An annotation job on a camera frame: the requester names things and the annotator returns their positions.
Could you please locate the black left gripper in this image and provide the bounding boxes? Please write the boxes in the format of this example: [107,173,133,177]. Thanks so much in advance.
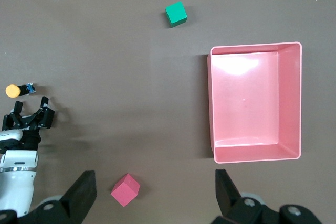
[2,97,55,151]

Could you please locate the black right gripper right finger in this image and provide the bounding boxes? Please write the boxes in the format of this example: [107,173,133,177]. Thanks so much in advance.
[211,169,320,224]

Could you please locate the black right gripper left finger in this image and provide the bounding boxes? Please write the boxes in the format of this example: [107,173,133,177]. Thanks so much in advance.
[0,170,97,224]

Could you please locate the orange mushroom push button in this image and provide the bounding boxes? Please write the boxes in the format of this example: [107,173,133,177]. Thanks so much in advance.
[5,83,37,98]

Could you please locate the red foam cube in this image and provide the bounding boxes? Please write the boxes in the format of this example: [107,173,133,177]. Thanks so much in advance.
[110,173,141,207]

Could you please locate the brown table mat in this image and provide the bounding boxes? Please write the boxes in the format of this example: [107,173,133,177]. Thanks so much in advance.
[0,0,336,224]

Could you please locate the pink plastic bin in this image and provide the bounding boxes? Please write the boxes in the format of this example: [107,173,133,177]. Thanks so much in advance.
[207,41,303,164]

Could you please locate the green foam cube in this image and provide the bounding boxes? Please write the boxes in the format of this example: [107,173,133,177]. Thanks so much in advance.
[164,1,188,28]

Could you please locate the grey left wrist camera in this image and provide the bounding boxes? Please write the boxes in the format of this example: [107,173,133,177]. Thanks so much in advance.
[0,129,24,147]

